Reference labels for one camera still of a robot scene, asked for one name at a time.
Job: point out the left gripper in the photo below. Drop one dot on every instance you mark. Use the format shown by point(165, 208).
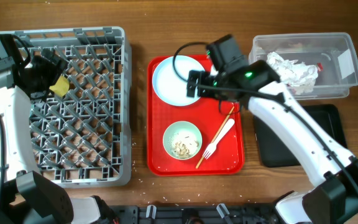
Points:
point(54, 71)

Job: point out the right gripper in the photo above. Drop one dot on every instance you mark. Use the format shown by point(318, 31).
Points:
point(204, 78)

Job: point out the yellow plastic cup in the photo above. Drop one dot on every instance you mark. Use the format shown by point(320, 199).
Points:
point(61, 87)

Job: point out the white napkin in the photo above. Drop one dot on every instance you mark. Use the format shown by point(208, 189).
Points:
point(293, 73)

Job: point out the red snack wrapper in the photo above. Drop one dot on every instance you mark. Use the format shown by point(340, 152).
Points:
point(319, 66)

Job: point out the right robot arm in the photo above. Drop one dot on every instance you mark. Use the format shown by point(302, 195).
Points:
point(331, 168)

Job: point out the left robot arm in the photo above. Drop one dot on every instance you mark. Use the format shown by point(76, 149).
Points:
point(25, 195)

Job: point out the grey dishwasher rack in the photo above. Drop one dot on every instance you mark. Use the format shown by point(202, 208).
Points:
point(83, 138)

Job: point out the wooden chopstick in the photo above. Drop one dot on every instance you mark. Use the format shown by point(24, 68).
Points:
point(220, 128)

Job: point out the red plastic tray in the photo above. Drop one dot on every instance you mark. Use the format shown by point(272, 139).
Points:
point(207, 115)

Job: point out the light blue plate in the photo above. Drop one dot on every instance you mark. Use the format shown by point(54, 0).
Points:
point(170, 88)

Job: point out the white plastic fork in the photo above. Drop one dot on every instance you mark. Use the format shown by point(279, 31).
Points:
point(212, 146)

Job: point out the black plastic bin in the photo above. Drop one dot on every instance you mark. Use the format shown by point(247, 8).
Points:
point(274, 153)

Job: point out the green bowl with food scraps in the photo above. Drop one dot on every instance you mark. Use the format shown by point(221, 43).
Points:
point(182, 140)

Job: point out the clear plastic bin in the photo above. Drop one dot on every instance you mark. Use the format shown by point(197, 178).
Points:
point(334, 50)

